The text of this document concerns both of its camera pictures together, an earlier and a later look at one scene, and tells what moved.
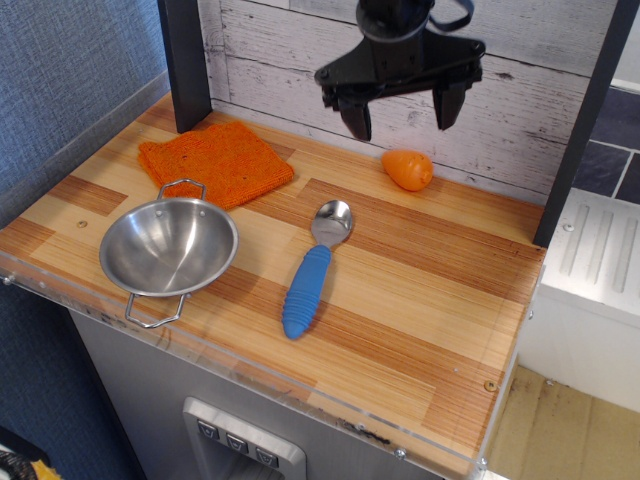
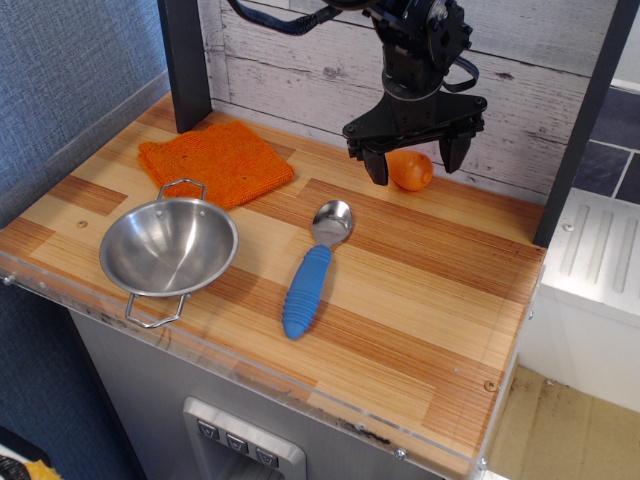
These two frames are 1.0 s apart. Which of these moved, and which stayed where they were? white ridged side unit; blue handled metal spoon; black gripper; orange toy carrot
Moved: black gripper
Stayed: white ridged side unit; orange toy carrot; blue handled metal spoon
